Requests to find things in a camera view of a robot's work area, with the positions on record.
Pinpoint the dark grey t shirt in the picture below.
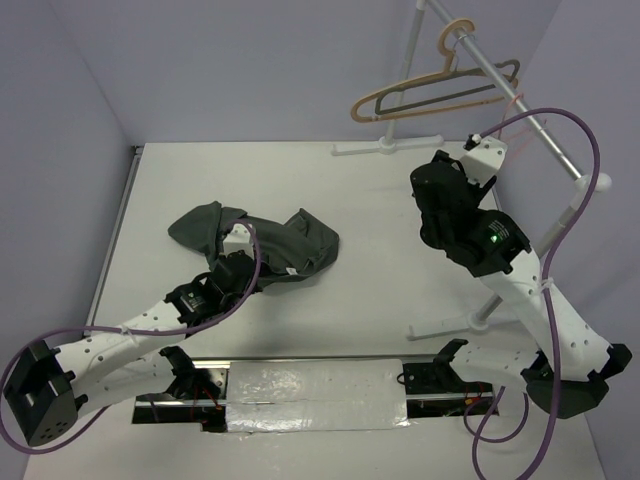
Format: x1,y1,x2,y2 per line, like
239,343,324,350
168,201,340,289

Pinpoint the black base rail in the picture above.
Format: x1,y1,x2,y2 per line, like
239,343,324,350
132,357,495,434

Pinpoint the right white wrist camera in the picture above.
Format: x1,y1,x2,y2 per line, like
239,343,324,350
460,134,508,185

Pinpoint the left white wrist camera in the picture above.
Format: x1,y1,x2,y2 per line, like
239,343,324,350
220,222,255,260

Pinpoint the silver tape patch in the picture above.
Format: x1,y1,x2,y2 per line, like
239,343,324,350
225,359,409,433

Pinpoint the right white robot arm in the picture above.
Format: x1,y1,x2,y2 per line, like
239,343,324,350
410,150,632,419

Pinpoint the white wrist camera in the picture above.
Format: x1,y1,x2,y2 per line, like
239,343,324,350
220,222,255,260
460,134,508,185

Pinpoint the white clothes rack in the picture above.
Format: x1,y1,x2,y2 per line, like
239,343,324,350
331,0,614,346

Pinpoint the beige plastic hanger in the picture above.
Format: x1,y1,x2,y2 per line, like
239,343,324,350
350,18,504,124

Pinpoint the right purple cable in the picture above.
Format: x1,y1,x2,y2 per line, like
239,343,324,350
464,107,601,480

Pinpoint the grey plastic hanger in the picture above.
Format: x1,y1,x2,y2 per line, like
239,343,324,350
373,58,521,117

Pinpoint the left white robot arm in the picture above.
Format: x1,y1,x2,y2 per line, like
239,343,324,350
1,247,261,455

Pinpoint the pink wire hanger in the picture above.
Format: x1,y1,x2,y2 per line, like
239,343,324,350
497,92,549,156

